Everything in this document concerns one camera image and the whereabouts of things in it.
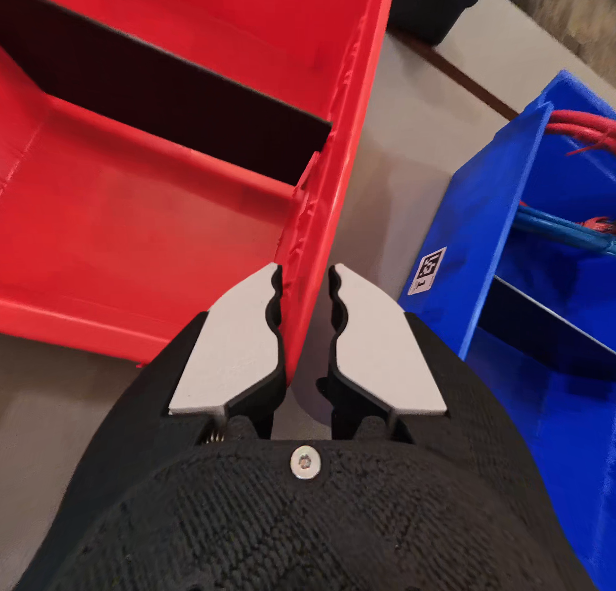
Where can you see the black bin divider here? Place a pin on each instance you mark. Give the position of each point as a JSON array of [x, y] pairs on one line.
[[168, 105], [539, 331]]

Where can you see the grey desk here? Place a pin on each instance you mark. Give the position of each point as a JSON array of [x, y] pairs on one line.
[[399, 167]]

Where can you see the red plastic bin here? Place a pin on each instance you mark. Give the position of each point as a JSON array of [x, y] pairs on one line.
[[144, 240]]

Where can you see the pale side table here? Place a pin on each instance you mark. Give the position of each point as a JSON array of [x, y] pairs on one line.
[[510, 47]]

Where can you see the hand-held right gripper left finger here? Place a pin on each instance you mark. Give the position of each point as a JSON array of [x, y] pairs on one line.
[[226, 350]]

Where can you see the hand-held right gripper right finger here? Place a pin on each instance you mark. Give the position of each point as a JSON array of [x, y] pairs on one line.
[[380, 350]]

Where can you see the black storage bin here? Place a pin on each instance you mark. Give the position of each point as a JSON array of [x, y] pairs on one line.
[[423, 4]]

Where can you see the blue plastic bin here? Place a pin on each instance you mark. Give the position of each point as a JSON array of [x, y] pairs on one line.
[[471, 225]]

